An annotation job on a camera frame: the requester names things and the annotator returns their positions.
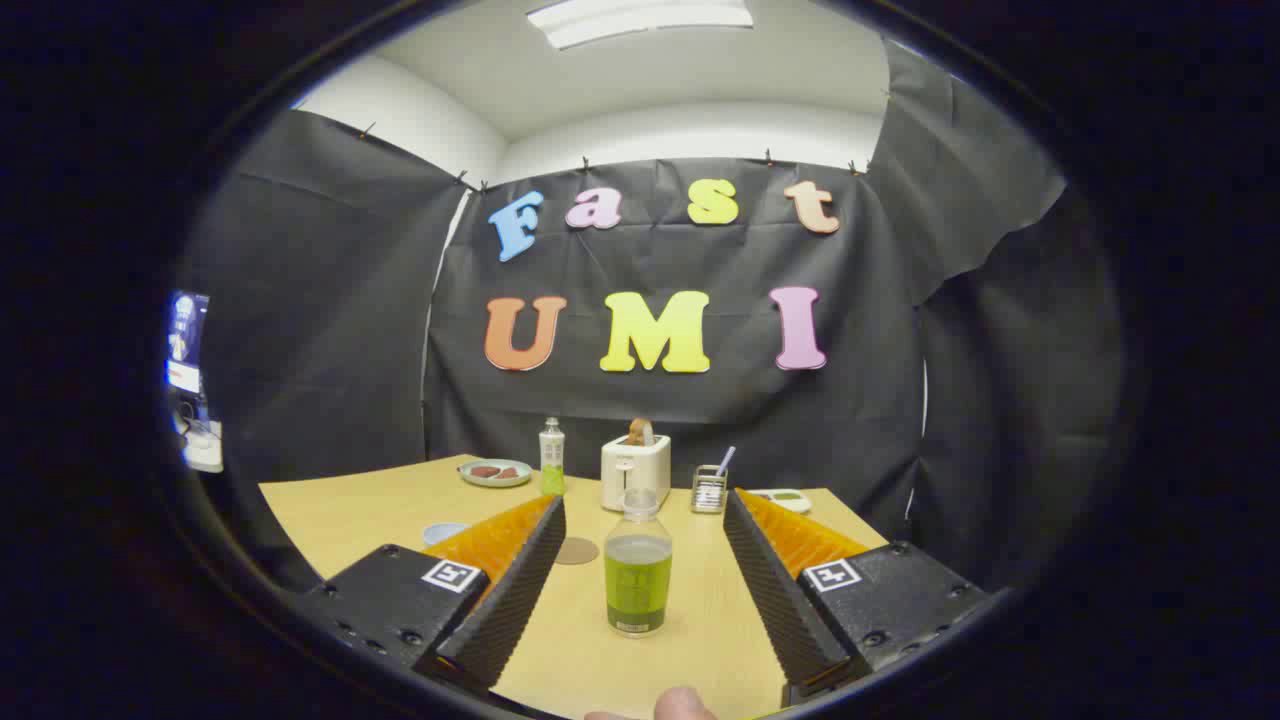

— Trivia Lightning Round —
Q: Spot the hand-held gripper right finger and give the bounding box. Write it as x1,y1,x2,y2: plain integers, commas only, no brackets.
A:
722,487,991,706

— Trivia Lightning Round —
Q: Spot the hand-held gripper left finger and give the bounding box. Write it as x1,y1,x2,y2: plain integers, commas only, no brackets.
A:
296,494,567,698

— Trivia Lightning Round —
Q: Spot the clear juice bottle green label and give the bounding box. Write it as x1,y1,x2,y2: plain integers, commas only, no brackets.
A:
604,488,674,638

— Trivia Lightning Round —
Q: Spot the small white-capped green bottle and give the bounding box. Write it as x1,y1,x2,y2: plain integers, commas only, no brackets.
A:
539,417,567,497

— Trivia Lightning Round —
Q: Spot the pale green plate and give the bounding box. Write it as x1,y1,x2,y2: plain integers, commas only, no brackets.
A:
459,459,533,489

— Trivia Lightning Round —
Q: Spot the wooden table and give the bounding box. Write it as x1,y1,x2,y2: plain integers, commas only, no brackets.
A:
258,455,889,720

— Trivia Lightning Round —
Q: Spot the white toaster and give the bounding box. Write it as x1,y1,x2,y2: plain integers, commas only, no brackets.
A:
600,434,672,513

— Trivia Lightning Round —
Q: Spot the black backdrop cloth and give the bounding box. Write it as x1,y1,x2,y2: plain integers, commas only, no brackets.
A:
180,40,1126,591

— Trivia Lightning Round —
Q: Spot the white device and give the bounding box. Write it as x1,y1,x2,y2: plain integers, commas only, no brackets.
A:
180,418,224,473

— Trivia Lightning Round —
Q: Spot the computer monitor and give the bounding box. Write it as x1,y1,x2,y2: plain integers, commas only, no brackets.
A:
165,291,211,396

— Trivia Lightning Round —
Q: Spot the ceiling light panel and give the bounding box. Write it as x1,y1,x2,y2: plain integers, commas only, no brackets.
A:
527,0,755,51

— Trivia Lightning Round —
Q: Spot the wire utensil holder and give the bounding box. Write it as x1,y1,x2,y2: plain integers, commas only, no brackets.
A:
691,465,728,515

